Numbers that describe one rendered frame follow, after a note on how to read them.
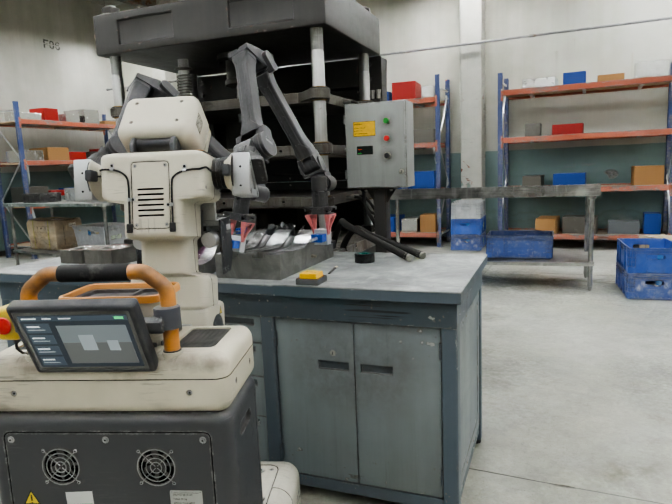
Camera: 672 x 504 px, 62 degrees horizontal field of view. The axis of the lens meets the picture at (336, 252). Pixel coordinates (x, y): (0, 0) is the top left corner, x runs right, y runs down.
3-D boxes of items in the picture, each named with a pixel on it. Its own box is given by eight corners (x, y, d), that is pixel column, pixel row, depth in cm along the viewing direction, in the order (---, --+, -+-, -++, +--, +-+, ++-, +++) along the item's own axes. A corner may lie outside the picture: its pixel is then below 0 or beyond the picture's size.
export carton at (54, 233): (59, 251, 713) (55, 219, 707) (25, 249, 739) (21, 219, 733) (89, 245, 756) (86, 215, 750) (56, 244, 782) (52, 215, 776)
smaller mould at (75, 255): (82, 263, 247) (81, 250, 246) (60, 263, 252) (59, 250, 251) (110, 257, 263) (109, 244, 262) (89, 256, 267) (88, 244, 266)
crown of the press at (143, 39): (329, 107, 250) (322, -40, 241) (103, 126, 297) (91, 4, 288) (384, 119, 333) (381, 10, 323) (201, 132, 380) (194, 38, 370)
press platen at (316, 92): (333, 127, 252) (331, 83, 249) (109, 142, 299) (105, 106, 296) (384, 134, 327) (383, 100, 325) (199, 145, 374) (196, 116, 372)
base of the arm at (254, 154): (218, 160, 150) (262, 158, 149) (224, 143, 155) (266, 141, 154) (225, 185, 156) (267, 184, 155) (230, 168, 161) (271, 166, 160)
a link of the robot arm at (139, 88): (125, 83, 193) (138, 62, 188) (161, 104, 200) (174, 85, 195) (92, 167, 164) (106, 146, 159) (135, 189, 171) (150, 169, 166)
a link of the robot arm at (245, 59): (221, 45, 177) (246, 30, 174) (247, 68, 189) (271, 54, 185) (234, 162, 160) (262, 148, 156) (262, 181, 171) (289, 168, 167)
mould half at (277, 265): (280, 280, 192) (278, 241, 190) (216, 277, 202) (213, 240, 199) (333, 256, 238) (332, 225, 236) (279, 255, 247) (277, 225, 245)
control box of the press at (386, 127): (410, 406, 273) (403, 98, 251) (351, 399, 284) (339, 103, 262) (420, 389, 293) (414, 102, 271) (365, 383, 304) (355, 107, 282)
